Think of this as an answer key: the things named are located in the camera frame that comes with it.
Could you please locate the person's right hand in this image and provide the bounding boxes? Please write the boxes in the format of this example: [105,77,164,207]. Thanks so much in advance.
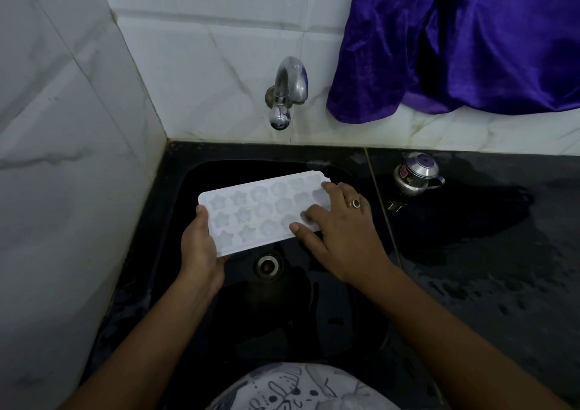
[288,181,396,285]

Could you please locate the person's left hand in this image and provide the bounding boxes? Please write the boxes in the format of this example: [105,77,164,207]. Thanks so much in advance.
[179,204,227,291]

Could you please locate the white plastic ice cube tray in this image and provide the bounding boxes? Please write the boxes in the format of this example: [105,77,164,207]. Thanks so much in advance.
[198,170,334,258]

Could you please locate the person's right forearm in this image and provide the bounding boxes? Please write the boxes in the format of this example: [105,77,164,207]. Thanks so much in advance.
[342,259,574,410]

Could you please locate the person's left forearm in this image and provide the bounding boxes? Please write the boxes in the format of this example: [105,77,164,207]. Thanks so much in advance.
[58,273,227,410]

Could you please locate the metal sink drain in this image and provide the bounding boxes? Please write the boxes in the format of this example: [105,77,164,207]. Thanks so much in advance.
[253,251,284,282]

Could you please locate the black sink basin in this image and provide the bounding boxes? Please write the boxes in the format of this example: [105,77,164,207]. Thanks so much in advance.
[174,158,396,398]

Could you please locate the small steel pot with lid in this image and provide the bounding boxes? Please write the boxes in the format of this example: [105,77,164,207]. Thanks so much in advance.
[392,152,446,198]

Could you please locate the white printed shirt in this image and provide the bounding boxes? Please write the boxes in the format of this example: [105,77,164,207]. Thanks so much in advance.
[206,362,402,410]

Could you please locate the purple satin cloth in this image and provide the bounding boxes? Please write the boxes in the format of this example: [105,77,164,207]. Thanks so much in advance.
[326,0,580,124]

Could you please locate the chrome wall tap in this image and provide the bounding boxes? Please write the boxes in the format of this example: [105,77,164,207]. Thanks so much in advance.
[265,56,310,131]

